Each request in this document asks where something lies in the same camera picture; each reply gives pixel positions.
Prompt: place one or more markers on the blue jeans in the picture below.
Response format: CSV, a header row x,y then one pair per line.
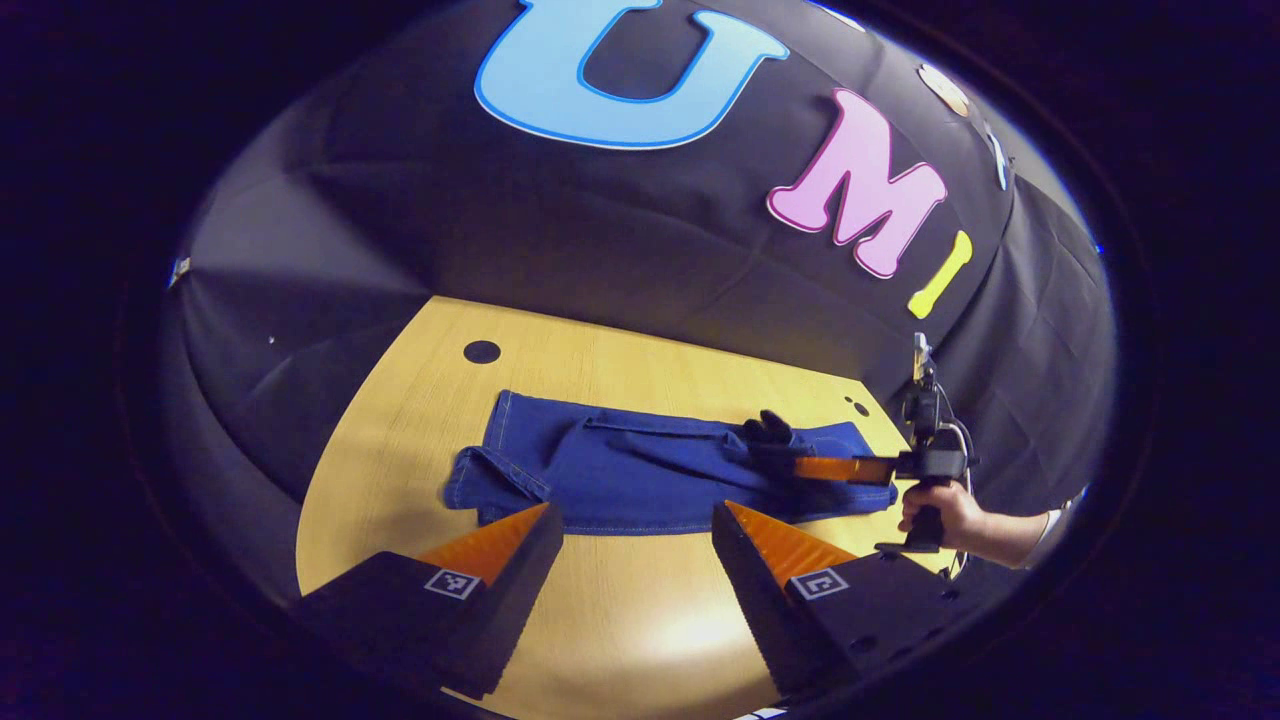
x,y
620,470

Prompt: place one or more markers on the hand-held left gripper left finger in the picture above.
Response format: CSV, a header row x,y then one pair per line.
x,y
510,610

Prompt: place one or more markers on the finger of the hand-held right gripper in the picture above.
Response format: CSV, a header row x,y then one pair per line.
x,y
768,428
840,470

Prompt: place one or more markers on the black backdrop cloth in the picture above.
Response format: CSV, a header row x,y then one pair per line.
x,y
600,230

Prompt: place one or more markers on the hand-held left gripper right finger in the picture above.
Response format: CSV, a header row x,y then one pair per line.
x,y
765,610

